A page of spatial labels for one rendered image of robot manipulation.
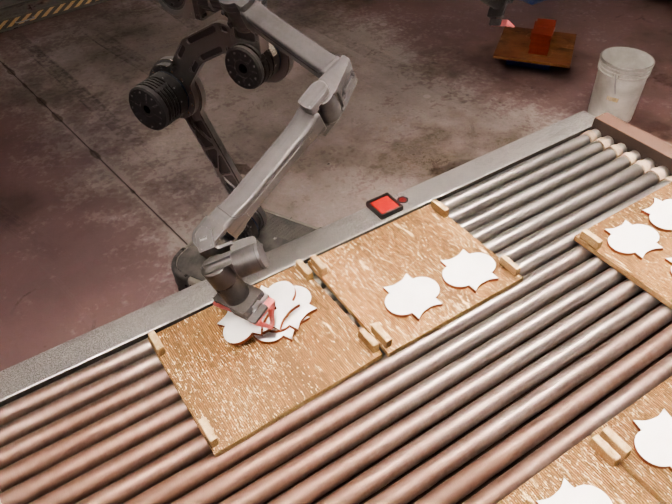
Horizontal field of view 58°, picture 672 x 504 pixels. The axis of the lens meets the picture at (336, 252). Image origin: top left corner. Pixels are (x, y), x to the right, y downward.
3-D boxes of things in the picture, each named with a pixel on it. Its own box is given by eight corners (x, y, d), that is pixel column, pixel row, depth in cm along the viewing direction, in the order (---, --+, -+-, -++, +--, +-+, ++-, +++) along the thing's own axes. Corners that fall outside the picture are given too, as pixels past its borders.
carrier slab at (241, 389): (148, 341, 139) (147, 337, 138) (299, 267, 155) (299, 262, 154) (215, 458, 118) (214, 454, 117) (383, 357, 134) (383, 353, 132)
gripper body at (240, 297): (234, 281, 134) (218, 260, 128) (266, 295, 128) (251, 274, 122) (216, 303, 131) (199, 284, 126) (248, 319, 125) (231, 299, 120)
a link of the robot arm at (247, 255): (212, 244, 130) (193, 229, 123) (260, 225, 129) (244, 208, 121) (223, 294, 126) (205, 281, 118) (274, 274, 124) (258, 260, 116)
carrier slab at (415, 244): (307, 265, 155) (307, 260, 154) (432, 207, 170) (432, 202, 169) (388, 357, 134) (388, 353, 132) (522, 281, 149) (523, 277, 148)
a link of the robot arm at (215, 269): (197, 257, 122) (198, 277, 118) (228, 244, 121) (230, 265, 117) (214, 277, 127) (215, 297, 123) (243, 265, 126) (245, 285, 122)
